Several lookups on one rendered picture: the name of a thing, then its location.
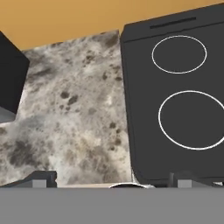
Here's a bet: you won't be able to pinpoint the black appliance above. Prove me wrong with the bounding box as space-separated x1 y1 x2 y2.
0 31 31 116

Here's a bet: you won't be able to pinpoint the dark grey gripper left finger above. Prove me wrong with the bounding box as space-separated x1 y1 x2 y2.
2 170 58 188

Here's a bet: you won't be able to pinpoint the black hob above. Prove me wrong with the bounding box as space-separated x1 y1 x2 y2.
120 3 224 186

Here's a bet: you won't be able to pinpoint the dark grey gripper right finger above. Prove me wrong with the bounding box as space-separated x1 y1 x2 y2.
169 171 219 188

